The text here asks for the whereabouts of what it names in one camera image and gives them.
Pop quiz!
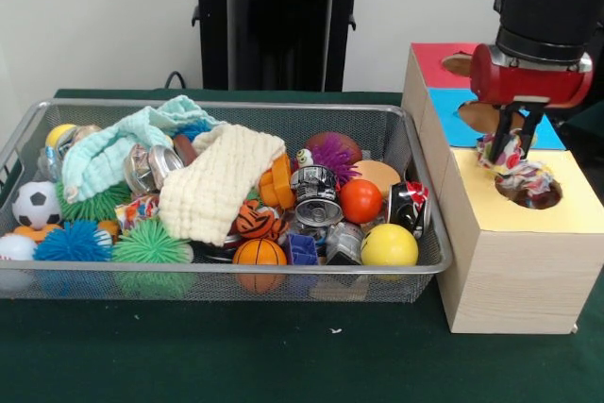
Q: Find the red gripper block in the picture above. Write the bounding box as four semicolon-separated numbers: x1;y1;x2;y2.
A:
470;42;595;161

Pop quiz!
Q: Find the dark green side table cloth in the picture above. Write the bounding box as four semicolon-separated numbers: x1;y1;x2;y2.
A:
556;105;604;140

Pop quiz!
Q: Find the cream knitted cloth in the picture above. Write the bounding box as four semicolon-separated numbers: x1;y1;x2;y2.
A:
158;124;288;247

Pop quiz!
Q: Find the colourful patterned paper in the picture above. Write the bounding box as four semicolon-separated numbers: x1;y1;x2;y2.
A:
476;133;556;199

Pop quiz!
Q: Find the green spiky ball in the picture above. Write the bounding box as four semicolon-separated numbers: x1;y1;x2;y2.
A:
111;219;194;265

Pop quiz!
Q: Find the shallow clear mesh bin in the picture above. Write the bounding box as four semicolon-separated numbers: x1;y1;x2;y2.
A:
0;98;455;304

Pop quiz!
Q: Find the black and white soccer ball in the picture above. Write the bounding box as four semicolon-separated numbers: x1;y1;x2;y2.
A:
11;180;64;229

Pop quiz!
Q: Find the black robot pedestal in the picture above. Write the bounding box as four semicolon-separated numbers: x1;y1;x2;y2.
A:
181;0;381;92

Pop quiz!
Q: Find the large yellow ball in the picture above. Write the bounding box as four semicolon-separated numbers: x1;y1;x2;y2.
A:
361;223;420;267

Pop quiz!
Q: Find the wooden box with three holes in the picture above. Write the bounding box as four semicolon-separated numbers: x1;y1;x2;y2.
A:
400;42;604;336

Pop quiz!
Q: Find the blue spiky ball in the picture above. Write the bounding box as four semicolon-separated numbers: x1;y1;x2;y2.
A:
33;219;113;262

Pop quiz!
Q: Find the black upright panel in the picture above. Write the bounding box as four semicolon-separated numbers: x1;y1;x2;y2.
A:
546;27;604;114

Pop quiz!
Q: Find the mint green cloth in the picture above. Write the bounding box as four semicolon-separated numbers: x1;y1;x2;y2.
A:
60;94;226;204

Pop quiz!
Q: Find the white baseball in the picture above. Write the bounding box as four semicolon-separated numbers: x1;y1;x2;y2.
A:
0;232;38;262

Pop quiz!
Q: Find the red orange ball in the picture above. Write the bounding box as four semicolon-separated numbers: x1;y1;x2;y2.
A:
338;179;383;225

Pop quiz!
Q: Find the black cable loop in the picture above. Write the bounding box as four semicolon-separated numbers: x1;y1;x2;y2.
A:
162;70;191;91

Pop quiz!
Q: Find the orange mini basketball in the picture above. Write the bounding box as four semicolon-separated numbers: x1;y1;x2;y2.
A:
232;238;288;294

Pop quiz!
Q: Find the purple spiky ball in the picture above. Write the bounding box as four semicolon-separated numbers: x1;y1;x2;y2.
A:
309;133;362;187

